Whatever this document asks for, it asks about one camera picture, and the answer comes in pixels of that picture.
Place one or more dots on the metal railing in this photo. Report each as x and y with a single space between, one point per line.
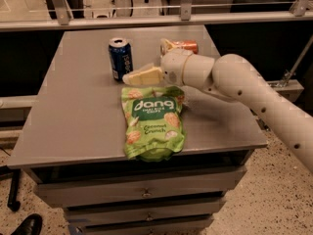
21 15

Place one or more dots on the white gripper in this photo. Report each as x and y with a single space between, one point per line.
173 69

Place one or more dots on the grey drawer cabinet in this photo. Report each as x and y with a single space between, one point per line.
72 146

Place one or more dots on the green dang chips bag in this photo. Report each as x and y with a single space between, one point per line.
154 127

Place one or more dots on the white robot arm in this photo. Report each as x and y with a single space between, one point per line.
232 77

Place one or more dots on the black shoe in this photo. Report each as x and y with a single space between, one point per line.
32 225

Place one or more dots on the black chair leg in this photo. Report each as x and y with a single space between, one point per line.
13 204

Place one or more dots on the orange soda can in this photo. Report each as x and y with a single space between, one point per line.
185 45

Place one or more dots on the blue pepsi can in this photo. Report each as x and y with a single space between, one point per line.
121 57

